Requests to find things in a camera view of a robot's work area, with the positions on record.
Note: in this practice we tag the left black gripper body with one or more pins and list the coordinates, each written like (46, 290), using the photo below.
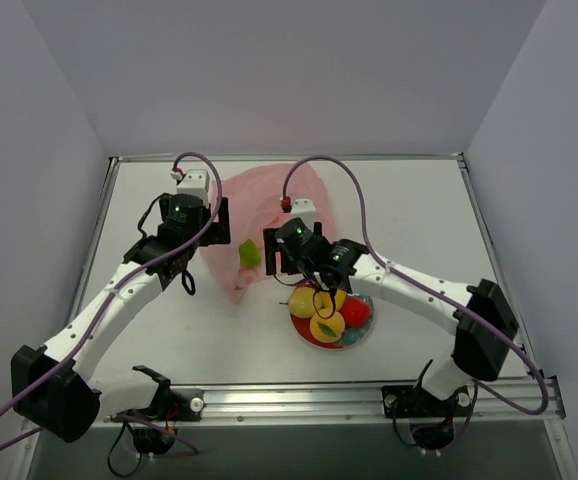
(220, 222)

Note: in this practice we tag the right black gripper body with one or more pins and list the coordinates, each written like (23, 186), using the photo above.
(271, 251)

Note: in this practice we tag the yellow fake pear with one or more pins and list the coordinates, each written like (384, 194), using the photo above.
(304, 302)

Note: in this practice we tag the yellow fake mango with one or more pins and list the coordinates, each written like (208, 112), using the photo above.
(326, 301)

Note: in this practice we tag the pink plastic bag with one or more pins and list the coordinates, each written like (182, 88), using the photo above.
(254, 205)

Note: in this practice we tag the orange fake peach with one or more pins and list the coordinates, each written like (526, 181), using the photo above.
(327, 326)

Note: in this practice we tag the red fake strawberry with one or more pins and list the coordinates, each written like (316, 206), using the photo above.
(355, 312)

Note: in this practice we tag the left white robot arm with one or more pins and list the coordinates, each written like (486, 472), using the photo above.
(53, 385)

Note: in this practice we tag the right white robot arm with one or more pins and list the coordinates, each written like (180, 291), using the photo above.
(478, 317)

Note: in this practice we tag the green fake fruit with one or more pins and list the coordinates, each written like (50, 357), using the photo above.
(249, 254)

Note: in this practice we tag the red and teal plate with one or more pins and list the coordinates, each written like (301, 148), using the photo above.
(350, 337)

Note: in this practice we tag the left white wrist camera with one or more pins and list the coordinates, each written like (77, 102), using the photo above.
(194, 182)

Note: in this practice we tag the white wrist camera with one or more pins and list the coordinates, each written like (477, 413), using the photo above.
(194, 182)
(301, 208)

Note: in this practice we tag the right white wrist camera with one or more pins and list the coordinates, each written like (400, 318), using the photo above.
(301, 208)

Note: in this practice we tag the aluminium front rail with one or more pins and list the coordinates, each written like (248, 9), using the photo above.
(299, 400)

